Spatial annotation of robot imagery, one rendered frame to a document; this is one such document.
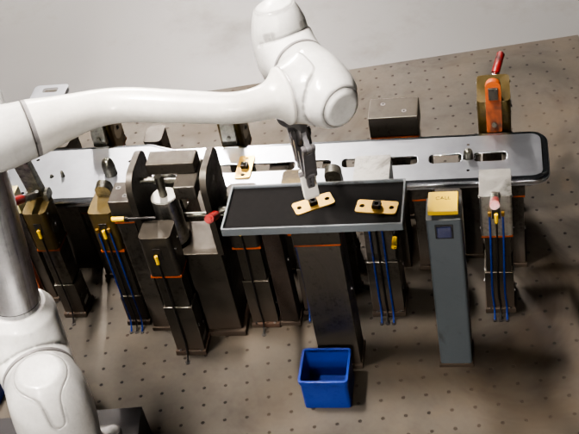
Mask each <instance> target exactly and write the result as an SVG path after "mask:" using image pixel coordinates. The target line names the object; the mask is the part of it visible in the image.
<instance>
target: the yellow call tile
mask: <svg viewBox="0 0 579 434"><path fill-rule="evenodd" d="M427 214H428V215H449V214H458V191H446V192H429V193H428V203H427Z"/></svg>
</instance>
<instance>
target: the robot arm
mask: <svg viewBox="0 0 579 434"><path fill-rule="evenodd" d="M251 34H252V46H253V51H254V55H255V59H256V61H257V65H258V69H259V70H260V72H261V74H262V75H263V77H264V82H263V83H261V84H259V85H257V86H255V87H253V88H251V89H248V90H241V91H234V92H212V91H197V90H170V89H156V88H141V87H116V88H105V89H98V90H87V91H81V92H76V93H71V94H65V95H59V96H48V97H40V98H32V99H25V100H21V101H17V102H9V103H5V101H4V99H3V94H2V92H1V90H0V384H1V386H2V388H3V391H4V393H5V397H6V400H7V404H8V408H9V414H10V417H11V419H12V422H13V425H14V427H15V430H16V434H121V427H120V426H119V425H116V424H112V425H100V423H99V418H98V414H97V409H96V405H95V402H94V400H93V397H92V394H91V391H90V388H89V385H88V383H87V381H86V380H85V377H84V374H83V373H82V371H81V369H80V368H79V367H78V366H77V364H76V363H75V361H74V357H73V354H72V350H71V347H70V345H69V342H68V340H67V336H66V333H65V328H64V326H63V324H62V321H61V318H60V316H59V311H58V308H57V306H56V303H55V301H54V299H53V297H52V296H51V295H50V294H49V293H48V292H46V291H44V290H42V289H40V288H38V285H37V281H36V278H35V274H34V269H33V265H32V262H31V258H30V255H29V251H28V245H27V241H26V239H25V235H24V231H23V228H22V222H21V218H20V215H19V211H18V207H17V205H16V199H15V195H14V191H13V188H12V184H11V181H10V177H9V172H8V170H11V169H14V168H16V167H19V166H21V165H23V164H26V163H27V162H29V161H31V160H33V159H36V158H38V157H41V156H43V155H46V154H47V153H49V152H51V151H52V150H54V149H56V148H58V147H59V146H62V145H64V144H65V143H67V142H69V141H71V140H73V139H75V138H77V137H78V136H80V135H82V134H84V133H87V132H89V131H91V130H93V129H96V128H99V127H103V126H107V125H111V124H116V123H126V122H154V123H189V124H241V123H249V122H255V121H265V120H270V119H277V122H278V123H279V124H280V125H281V126H283V127H286V129H287V131H288V134H289V140H290V144H291V147H292V151H293V154H294V160H295V161H296V162H297V167H298V168H299V173H298V175H299V177H300V179H301V184H302V192H303V196H304V198H305V200H306V201H307V200H310V199H313V198H315V197H318V196H320V194H319V189H318V184H317V180H316V176H318V174H317V173H318V172H317V166H316V158H315V145H314V144H312V140H311V134H312V133H311V128H310V126H313V125H315V126H316V127H321V128H338V127H342V126H344V125H345V124H346V123H347V122H348V121H349V120H350V119H351V118H352V117H353V116H354V115H355V113H356V111H357V108H358V92H357V90H358V88H357V85H356V83H355V80H354V78H353V77H352V74H351V73H350V72H349V71H348V70H347V68H346V67H345V66H344V65H343V64H342V62H341V61H340V60H339V59H338V58H337V57H336V56H335V55H334V54H332V53H331V52H330V51H328V50H327V49H326V48H324V47H322V46H321V45H320V43H319V42H318V41H317V39H316V38H315V37H314V34H313V31H312V29H311V27H309V26H308V24H307V21H306V17H305V15H304V14H303V13H302V10H301V9H300V7H299V6H298V4H297V3H296V1H295V0H264V1H263V2H261V3H260V4H258V5H257V6H256V7H255V8H254V10H253V12H252V25H251ZM308 125H310V126H308Z"/></svg>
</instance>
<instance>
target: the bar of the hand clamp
mask: <svg viewBox="0 0 579 434"><path fill-rule="evenodd" d="M15 170H16V173H17V174H18V176H19V178H20V179H21V181H22V183H23V185H24V187H25V189H26V190H27V192H28V193H32V192H34V191H36V190H38V191H39V193H40V195H41V197H42V199H43V200H45V198H44V194H43V192H44V189H45V186H44V184H43V182H42V181H41V179H40V177H39V175H38V173H37V171H36V169H35V167H34V165H33V164H32V162H31V161H29V162H27V163H26V164H23V165H21V166H19V167H16V168H15Z"/></svg>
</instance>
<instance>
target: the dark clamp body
mask: <svg viewBox="0 0 579 434"><path fill-rule="evenodd" d="M255 184H256V183H232V184H229V185H228V186H227V190H226V194H225V197H224V201H223V204H222V205H227V200H228V197H229V194H230V190H231V187H232V186H235V185H255ZM229 237H230V240H231V244H232V250H236V251H237V255H238V259H239V261H240V267H241V271H242V274H243V281H242V282H243V286H244V290H245V292H246V298H247V302H248V305H249V308H250V312H251V315H252V327H253V328H257V327H263V333H262V336H263V337H265V336H266V332H265V327H281V323H280V322H281V314H280V310H279V306H278V303H277V297H276V293H275V289H274V286H273V282H272V278H271V272H270V268H269V264H268V261H267V257H266V254H265V247H264V243H263V240H262V236H261V235H244V236H229Z"/></svg>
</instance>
